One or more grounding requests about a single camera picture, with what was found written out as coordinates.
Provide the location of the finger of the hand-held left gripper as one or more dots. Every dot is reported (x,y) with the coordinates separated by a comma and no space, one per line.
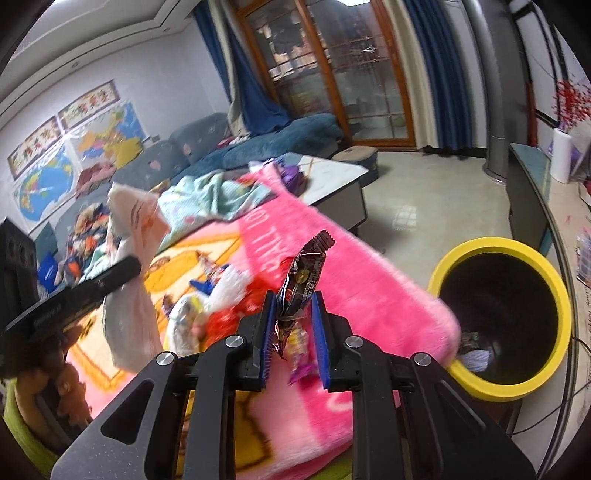
(115,274)

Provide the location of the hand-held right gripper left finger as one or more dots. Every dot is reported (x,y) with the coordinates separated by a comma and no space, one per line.
(270,337)

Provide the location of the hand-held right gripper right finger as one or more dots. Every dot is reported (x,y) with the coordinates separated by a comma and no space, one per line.
(318,341)

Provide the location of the purple yellow snack packet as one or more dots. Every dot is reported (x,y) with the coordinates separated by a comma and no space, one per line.
(300,353)

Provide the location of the white plastic bag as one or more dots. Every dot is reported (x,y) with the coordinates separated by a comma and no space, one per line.
(129,323)

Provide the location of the dark red snack wrapper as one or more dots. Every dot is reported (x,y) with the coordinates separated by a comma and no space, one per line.
(302,272)

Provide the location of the yellow rimmed black bin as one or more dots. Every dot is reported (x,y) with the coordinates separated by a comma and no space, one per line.
(503,300)

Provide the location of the person's left hand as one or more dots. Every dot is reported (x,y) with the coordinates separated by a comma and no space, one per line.
(51,383)

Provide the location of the blue paper bag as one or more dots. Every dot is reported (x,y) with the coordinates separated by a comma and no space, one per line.
(48,274)

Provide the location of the colourful cloth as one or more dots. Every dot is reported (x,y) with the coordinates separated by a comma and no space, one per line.
(87,230)

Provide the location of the white snack wrapper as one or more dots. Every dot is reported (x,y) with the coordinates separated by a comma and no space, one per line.
(228,288)

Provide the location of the round white yellow bag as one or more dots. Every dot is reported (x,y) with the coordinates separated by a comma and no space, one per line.
(184,323)

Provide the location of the crumpled blue wrapper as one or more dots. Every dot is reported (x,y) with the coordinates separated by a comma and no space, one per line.
(199,287)

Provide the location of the pink printed blanket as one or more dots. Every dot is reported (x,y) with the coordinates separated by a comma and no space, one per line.
(392,295)

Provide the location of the world map poster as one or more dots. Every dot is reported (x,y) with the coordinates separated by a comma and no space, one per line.
(46,180)

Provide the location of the light blue patterned cloth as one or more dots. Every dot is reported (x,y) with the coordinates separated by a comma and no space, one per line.
(203,198)

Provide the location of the grey sofa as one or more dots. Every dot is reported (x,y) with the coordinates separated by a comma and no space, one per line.
(157,159)

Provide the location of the long picture strip poster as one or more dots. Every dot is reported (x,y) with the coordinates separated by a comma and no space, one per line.
(32,147)
(90,104)

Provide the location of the yellow country map poster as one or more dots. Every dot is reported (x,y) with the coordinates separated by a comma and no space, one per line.
(115,138)

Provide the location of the white coffee table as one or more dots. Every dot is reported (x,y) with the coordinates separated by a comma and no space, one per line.
(332,184)

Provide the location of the white foam net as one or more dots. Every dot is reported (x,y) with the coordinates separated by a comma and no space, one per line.
(475,357)

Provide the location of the purple bag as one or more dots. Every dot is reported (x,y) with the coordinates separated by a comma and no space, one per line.
(293,177)

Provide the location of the brown upholstered stool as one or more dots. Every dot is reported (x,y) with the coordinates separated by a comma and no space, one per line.
(358,154)

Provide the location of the blue plush blanket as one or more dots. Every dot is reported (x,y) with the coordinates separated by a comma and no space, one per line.
(295,134)

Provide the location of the blue curtain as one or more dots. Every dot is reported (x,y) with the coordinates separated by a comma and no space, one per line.
(254,92)
(443,69)

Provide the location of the glass topped side cabinet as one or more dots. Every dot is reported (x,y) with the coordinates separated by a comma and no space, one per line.
(526,184)

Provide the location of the wooden framed glass door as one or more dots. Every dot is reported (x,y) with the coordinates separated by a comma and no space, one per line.
(323,69)

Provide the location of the cream curtain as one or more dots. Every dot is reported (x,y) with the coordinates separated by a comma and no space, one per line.
(401,69)

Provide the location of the white paper towel roll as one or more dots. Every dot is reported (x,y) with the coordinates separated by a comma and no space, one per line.
(561,154)

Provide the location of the grey tower air conditioner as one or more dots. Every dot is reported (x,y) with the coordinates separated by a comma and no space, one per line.
(496,92)

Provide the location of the red flower decoration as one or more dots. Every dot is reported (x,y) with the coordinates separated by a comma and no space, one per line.
(572,99)

